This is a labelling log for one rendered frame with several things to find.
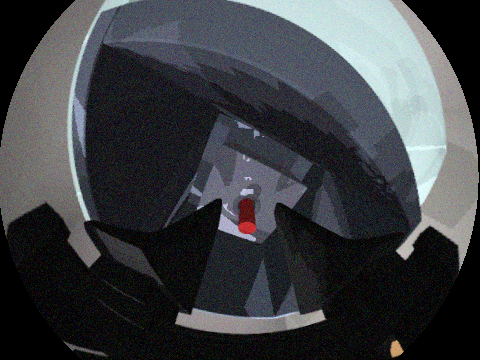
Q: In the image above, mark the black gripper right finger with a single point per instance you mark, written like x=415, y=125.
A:
x=321, y=262

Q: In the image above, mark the red peg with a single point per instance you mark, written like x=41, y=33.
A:
x=246, y=218

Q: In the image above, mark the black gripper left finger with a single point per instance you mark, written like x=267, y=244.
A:
x=174, y=257

